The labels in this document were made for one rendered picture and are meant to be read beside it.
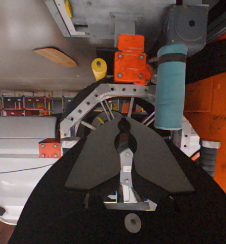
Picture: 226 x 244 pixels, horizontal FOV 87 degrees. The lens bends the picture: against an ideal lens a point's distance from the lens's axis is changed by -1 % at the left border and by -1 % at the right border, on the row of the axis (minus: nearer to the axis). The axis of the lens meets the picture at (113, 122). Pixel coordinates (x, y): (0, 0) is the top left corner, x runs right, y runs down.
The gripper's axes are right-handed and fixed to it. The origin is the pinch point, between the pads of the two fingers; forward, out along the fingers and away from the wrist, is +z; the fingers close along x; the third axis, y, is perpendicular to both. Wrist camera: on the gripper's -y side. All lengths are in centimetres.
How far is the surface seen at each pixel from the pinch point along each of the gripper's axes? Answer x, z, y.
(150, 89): 12.4, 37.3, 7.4
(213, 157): 22.7, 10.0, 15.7
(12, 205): -79, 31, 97
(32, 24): -71, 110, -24
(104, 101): -6.7, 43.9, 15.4
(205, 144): 20.9, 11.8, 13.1
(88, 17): -16, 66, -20
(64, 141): -11.7, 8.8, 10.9
